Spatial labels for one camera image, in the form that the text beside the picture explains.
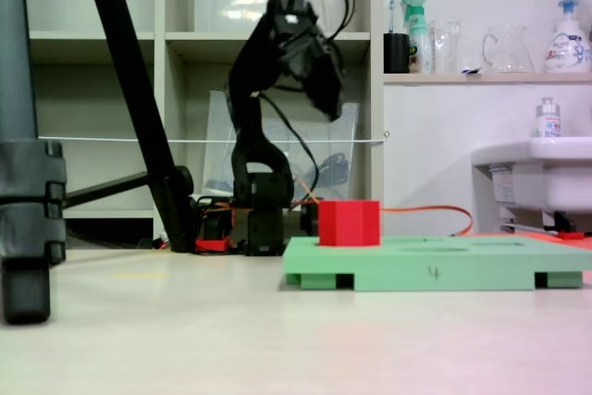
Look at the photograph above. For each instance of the black cup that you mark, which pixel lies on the black cup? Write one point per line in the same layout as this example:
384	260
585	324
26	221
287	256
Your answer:
396	55

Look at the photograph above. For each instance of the small clear sanitiser bottle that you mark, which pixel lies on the small clear sanitiser bottle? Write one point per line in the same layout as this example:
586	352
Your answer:
548	124

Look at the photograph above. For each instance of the red printed base clamp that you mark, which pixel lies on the red printed base clamp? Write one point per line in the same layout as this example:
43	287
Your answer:
213	244

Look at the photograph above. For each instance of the red octagonal pillar block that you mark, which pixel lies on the red octagonal pillar block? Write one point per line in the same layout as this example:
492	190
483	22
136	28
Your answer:
347	224

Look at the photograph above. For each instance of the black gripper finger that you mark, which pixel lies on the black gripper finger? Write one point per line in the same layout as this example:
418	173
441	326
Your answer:
335	76
321	94

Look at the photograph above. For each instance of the black tripod brace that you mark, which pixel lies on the black tripod brace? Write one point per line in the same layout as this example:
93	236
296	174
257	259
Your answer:
106	189

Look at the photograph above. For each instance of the grey tripod leg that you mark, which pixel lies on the grey tripod leg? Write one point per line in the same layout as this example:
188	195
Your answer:
23	228

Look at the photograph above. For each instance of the small blue white packet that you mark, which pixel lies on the small blue white packet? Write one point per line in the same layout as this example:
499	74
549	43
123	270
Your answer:
472	70

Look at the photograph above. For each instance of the glass pitcher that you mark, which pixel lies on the glass pitcher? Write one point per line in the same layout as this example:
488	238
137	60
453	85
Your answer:
509	57

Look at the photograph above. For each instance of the clear measuring cup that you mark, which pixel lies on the clear measuring cup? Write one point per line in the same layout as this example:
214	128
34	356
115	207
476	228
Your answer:
448	53

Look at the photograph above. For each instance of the clear plastic file holder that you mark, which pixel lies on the clear plastic file holder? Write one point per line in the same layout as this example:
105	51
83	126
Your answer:
217	150

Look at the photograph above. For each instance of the white sink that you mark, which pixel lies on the white sink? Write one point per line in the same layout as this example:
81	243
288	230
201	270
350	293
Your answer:
564	173

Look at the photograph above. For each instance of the white pump soap bottle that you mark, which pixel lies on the white pump soap bottle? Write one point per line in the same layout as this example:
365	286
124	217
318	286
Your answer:
566	50

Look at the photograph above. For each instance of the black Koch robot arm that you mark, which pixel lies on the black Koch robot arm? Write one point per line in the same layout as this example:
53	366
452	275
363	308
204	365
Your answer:
252	150

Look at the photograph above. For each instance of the blue white toothbrush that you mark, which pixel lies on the blue white toothbrush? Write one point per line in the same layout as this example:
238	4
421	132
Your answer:
392	20

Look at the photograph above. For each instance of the green spray bottle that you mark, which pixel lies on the green spray bottle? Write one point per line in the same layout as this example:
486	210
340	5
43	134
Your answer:
418	43

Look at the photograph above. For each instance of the green shape sorting board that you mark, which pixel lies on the green shape sorting board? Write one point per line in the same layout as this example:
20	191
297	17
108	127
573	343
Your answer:
462	270

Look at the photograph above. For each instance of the white shelf unit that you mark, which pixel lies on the white shelf unit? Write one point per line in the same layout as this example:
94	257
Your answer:
159	90

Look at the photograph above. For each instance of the black tripod leg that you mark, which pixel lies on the black tripod leg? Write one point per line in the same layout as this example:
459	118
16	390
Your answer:
134	90

